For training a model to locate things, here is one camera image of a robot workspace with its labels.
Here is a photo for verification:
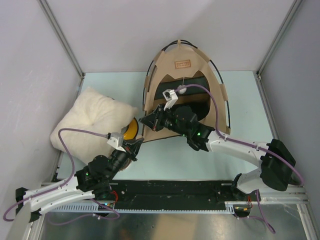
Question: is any aluminium frame post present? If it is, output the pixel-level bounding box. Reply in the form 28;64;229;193
37;0;85;79
255;0;305;80

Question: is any stainless steel pet bowl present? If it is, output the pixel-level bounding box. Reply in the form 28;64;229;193
119;159;132;171

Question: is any left aluminium frame post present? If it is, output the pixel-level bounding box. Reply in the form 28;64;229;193
37;0;85;79

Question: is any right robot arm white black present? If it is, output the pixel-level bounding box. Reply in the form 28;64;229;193
139;104;300;201

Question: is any yellow pet bowl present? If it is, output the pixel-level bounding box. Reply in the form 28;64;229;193
121;117;139;140

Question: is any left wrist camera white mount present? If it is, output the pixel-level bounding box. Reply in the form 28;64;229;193
107;132;125;152

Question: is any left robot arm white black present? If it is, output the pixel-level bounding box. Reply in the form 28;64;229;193
15;137;144;222

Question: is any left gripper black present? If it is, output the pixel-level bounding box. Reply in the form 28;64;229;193
107;137;145;180

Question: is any right aluminium frame post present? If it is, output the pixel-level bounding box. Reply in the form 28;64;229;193
255;0;305;80

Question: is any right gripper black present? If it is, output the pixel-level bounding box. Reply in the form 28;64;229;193
140;102;190;137

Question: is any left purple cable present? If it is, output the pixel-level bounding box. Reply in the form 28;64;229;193
2;127;121;225

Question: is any white pompom toy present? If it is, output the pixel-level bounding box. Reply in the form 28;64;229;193
177;77;187;95

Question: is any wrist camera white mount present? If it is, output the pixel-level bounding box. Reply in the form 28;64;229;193
162;89;178;110
107;132;125;152

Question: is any black tent pole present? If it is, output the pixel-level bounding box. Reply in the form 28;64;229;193
141;39;198;111
153;40;231;133

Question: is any white slotted cable duct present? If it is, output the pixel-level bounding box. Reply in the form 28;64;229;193
49;201;250;214

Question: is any beige fabric pet tent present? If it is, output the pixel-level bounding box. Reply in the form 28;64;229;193
142;40;231;134

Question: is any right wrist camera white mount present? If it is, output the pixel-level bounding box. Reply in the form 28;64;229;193
162;89;178;110

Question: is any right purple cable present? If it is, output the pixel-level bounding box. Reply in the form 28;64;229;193
176;84;305;235

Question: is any purple cable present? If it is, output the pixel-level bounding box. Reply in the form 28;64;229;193
176;84;305;235
2;127;121;225

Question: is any cream plush cushion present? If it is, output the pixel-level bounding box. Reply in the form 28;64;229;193
50;87;138;164

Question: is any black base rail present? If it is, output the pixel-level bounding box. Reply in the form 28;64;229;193
82;178;262;211

